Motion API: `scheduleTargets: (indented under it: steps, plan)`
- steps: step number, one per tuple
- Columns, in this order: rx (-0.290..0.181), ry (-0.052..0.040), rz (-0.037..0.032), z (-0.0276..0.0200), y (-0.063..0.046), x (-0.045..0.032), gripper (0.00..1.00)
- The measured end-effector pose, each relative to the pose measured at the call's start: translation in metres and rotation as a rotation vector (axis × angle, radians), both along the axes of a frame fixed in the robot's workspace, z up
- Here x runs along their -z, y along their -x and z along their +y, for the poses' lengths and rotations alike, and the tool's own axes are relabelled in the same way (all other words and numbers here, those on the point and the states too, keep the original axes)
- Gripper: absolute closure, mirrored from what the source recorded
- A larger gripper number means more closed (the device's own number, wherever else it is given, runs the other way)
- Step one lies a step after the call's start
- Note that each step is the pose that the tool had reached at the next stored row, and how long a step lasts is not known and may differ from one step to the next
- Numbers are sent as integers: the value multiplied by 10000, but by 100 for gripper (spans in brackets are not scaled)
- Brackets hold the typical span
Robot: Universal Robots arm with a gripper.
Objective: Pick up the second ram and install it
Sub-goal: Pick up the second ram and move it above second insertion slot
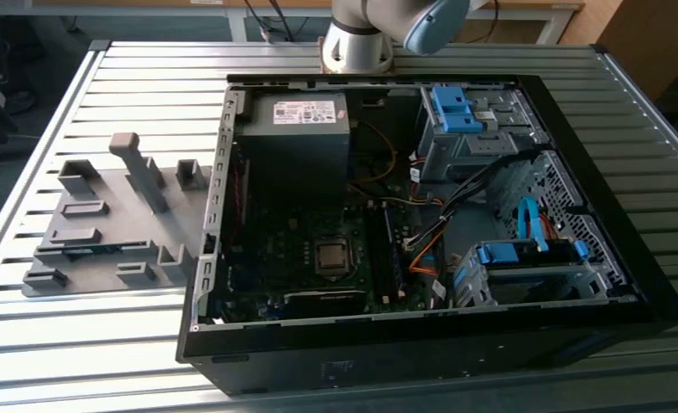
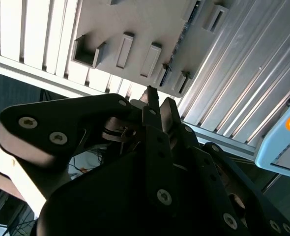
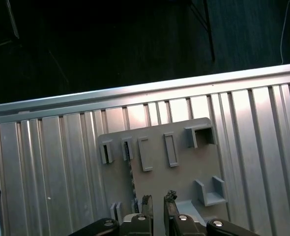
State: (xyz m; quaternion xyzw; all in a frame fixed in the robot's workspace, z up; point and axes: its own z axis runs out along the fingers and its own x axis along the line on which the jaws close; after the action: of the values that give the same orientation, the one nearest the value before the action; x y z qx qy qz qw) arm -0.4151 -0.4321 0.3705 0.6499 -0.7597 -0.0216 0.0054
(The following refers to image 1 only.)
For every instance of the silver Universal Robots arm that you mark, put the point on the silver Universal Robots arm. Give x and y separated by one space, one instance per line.
357 47

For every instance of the black office chair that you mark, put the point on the black office chair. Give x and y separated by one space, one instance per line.
24 101

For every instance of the grey plastic parts rack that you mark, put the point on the grey plastic parts rack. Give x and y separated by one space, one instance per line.
116 202

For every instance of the grey power supply with label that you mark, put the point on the grey power supply with label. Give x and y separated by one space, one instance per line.
293 150

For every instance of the green motherboard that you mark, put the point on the green motherboard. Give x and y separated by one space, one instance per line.
276 266

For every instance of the silver CPU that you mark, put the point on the silver CPU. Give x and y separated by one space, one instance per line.
332 256

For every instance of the CPU socket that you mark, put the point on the CPU socket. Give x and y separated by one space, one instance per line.
333 274

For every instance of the black graphics card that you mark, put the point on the black graphics card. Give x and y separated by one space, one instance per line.
322 303

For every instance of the large blue drive carrier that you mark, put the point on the large blue drive carrier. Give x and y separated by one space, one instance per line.
454 112

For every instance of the grey metal drive cage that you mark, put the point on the grey metal drive cage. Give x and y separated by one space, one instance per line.
489 146

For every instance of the black open PC case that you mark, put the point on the black open PC case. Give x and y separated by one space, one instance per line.
374 357

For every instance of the white-framed wooden desk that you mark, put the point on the white-framed wooden desk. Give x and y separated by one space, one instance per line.
546 6

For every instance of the silver metal disk bay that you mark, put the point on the silver metal disk bay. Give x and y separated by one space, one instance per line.
546 272

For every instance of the small blue clip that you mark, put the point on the small blue clip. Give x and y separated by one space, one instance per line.
581 250

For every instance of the wooden cabinet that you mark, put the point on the wooden cabinet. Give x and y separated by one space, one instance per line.
649 43

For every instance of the perforated metal bracket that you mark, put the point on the perforated metal bracket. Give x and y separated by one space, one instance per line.
569 202

